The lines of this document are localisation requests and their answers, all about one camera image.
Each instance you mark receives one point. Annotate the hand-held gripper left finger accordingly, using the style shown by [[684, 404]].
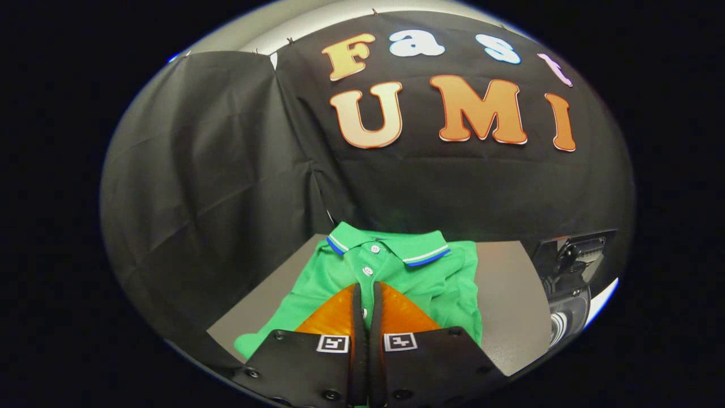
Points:
[[300, 362]]

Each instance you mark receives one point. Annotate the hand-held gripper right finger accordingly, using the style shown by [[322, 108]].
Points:
[[436, 362]]

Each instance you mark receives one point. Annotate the green polo shirt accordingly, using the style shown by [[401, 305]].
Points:
[[447, 283]]

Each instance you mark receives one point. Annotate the grey topped stand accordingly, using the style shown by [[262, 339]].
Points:
[[510, 294]]

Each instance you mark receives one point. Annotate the black backdrop cloth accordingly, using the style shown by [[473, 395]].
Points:
[[226, 170]]

